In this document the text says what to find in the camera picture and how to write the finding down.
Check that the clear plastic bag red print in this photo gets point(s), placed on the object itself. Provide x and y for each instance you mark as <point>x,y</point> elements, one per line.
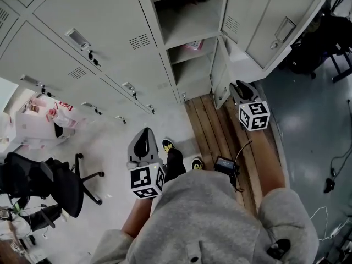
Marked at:
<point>68,117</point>

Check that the grey metal locker cabinet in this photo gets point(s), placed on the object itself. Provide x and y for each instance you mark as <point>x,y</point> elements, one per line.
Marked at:
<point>104,18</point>

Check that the black office chair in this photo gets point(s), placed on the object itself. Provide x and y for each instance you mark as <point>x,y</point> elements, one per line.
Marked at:
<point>44,216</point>
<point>60,186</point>

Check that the grey sweatshirt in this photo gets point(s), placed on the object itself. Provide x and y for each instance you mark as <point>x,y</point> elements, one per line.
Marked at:
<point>206,224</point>

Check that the white-top black-legged table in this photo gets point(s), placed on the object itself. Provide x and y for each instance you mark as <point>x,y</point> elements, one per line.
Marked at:
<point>342,70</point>

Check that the person's left shoe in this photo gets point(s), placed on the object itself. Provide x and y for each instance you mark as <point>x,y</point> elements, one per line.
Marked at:
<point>167,145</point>

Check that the grey metal locker door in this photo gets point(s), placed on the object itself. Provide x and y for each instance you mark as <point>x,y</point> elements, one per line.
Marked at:
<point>143,76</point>
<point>261,23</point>
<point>220,78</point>

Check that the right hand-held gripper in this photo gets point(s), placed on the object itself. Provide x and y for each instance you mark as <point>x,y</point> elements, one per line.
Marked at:
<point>254,117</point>

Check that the person's right shoe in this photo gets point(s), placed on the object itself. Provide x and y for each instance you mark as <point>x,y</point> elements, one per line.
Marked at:
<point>198,164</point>

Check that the pink package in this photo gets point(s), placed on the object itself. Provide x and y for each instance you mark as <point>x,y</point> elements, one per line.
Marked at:
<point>192,45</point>

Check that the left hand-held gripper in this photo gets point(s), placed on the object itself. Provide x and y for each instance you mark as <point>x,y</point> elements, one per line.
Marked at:
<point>145,180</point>

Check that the white cardboard carton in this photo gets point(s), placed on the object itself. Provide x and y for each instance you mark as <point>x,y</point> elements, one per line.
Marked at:
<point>33,128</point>

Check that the person's left forearm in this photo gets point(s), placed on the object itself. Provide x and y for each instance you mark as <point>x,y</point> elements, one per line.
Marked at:
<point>137,219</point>

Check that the black trousers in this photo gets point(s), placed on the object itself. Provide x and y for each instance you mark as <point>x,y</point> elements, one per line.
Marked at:
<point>176,166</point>

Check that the person's right forearm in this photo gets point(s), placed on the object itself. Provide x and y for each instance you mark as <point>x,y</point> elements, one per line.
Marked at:
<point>272,169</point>

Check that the wooden plank platform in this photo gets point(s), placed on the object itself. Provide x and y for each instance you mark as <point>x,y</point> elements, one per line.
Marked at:
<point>211,125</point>

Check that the person's shoe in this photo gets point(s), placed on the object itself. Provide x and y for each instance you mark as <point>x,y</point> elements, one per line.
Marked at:
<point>167,145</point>
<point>198,164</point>

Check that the small brown jar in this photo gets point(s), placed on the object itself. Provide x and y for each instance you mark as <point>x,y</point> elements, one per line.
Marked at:
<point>35,108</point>

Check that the black clip-on device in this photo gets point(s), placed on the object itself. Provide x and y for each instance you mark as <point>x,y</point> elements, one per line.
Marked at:
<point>279,249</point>

